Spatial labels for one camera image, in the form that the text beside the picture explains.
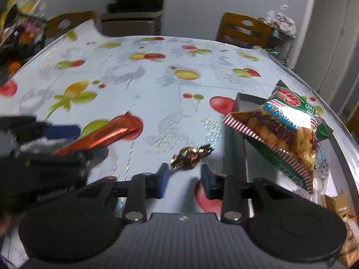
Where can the wooden chair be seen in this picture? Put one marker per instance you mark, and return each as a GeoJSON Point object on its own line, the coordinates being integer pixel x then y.
{"type": "Point", "coordinates": [63, 23]}
{"type": "Point", "coordinates": [243, 28]}

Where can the green prawn cracker bag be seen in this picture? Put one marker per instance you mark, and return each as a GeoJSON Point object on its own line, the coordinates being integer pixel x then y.
{"type": "Point", "coordinates": [286, 130]}

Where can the gold brown wrapped candy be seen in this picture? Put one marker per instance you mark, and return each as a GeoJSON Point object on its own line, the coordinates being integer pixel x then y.
{"type": "Point", "coordinates": [189, 157]}

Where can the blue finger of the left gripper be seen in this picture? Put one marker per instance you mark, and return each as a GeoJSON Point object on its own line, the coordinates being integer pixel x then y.
{"type": "Point", "coordinates": [90, 158]}
{"type": "Point", "coordinates": [27, 127]}

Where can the grey shallow tray box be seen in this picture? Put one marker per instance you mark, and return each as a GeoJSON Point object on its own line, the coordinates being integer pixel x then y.
{"type": "Point", "coordinates": [332, 175]}

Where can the left wooden chair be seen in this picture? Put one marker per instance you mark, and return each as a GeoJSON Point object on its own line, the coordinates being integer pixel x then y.
{"type": "Point", "coordinates": [63, 23]}

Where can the far wooden chair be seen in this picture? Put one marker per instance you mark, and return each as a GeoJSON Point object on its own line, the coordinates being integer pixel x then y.
{"type": "Point", "coordinates": [243, 28]}

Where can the clear bag brown pastries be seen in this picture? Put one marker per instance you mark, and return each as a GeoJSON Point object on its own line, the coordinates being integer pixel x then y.
{"type": "Point", "coordinates": [340, 205]}

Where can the white plastic bag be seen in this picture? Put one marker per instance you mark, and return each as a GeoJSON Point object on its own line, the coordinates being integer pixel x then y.
{"type": "Point", "coordinates": [278, 20]}

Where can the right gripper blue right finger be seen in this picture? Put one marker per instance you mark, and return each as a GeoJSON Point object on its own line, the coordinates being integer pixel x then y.
{"type": "Point", "coordinates": [222, 191]}

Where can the orange foil wafer bar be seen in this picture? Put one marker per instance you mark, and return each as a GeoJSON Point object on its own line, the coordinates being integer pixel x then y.
{"type": "Point", "coordinates": [121, 127]}

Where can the metal side shelf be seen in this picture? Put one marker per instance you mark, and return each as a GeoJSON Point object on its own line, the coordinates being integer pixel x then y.
{"type": "Point", "coordinates": [279, 45]}

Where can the fruit pattern tablecloth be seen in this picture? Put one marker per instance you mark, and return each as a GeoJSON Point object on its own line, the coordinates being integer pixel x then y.
{"type": "Point", "coordinates": [181, 89]}

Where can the yellow snack bag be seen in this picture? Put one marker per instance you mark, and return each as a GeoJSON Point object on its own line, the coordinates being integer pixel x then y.
{"type": "Point", "coordinates": [24, 6]}

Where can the black spicy snack bag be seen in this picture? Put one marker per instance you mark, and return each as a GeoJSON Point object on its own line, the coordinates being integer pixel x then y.
{"type": "Point", "coordinates": [23, 37]}

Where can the black grey water dispenser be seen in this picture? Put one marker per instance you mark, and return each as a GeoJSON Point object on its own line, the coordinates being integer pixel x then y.
{"type": "Point", "coordinates": [132, 17]}

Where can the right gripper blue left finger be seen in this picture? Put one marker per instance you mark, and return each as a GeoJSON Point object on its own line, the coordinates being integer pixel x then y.
{"type": "Point", "coordinates": [141, 188]}

